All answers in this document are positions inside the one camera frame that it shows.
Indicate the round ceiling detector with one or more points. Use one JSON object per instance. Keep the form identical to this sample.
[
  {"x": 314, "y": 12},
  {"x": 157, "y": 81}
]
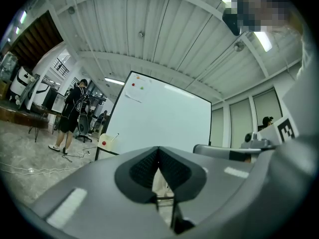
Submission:
[
  {"x": 239, "y": 46},
  {"x": 141, "y": 34},
  {"x": 71, "y": 10}
]

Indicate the black office chair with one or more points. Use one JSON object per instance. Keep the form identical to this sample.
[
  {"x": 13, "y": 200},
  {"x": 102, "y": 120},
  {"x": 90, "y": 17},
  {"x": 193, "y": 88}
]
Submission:
[{"x": 84, "y": 128}]

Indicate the dark wooden table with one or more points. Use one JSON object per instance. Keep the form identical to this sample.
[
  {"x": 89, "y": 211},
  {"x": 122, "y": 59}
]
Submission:
[{"x": 22, "y": 116}]

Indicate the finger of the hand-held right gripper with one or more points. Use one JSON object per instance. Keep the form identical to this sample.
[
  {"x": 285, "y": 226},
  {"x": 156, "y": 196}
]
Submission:
[{"x": 211, "y": 151}]

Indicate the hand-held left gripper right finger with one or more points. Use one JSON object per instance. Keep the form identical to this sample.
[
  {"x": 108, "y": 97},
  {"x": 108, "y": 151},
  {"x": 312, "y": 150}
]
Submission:
[{"x": 224, "y": 190}]

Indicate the black head-worn camera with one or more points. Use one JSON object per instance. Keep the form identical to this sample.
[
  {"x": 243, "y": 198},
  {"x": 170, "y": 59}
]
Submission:
[{"x": 230, "y": 21}]

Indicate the white paper sheet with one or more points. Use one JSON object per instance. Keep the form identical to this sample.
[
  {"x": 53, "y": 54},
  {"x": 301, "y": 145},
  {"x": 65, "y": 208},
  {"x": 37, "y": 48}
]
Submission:
[{"x": 138, "y": 91}]

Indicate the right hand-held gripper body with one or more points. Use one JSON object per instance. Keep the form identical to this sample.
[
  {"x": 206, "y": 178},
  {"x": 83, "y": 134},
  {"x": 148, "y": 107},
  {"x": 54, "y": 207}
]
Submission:
[{"x": 274, "y": 133}]

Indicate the large whiteboard on stand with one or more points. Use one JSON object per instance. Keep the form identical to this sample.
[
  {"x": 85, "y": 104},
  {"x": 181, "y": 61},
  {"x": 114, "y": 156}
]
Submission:
[{"x": 164, "y": 118}]

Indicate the white robot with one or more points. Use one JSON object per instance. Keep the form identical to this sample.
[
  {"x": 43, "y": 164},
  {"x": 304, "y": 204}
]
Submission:
[{"x": 21, "y": 82}]

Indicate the person's face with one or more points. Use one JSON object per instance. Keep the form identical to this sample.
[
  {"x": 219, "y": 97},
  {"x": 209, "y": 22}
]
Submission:
[{"x": 264, "y": 9}]

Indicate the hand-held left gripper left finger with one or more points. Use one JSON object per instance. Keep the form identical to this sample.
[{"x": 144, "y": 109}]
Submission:
[{"x": 94, "y": 183}]

